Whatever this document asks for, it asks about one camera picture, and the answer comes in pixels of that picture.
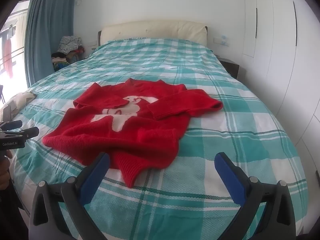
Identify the white wardrobe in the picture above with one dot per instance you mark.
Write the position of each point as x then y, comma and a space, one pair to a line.
275, 30

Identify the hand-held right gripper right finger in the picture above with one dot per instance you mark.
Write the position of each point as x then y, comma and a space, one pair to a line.
228, 177

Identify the person's left hand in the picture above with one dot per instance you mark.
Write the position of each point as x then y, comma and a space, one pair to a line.
4, 172

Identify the red knit sweater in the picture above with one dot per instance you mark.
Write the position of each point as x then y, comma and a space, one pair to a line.
150, 140

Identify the pile of clothes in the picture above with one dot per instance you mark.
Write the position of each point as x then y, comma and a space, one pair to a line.
68, 47

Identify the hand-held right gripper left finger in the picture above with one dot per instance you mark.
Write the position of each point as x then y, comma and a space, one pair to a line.
96, 177

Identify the red hanging garment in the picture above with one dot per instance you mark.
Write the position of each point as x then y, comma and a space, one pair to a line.
8, 57

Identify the teal plaid bedspread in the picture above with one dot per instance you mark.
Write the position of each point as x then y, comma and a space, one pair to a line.
212, 155

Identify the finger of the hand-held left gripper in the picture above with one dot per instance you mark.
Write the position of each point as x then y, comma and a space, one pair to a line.
12, 124
30, 132

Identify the cream padded headboard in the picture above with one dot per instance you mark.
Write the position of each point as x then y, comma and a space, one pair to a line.
155, 30

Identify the blue curtain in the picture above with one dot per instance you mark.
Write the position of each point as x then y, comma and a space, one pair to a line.
47, 30

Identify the beige patterned cushion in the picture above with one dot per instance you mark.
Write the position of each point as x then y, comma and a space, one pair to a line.
15, 102

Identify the dark nightstand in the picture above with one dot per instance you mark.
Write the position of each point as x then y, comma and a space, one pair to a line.
231, 66

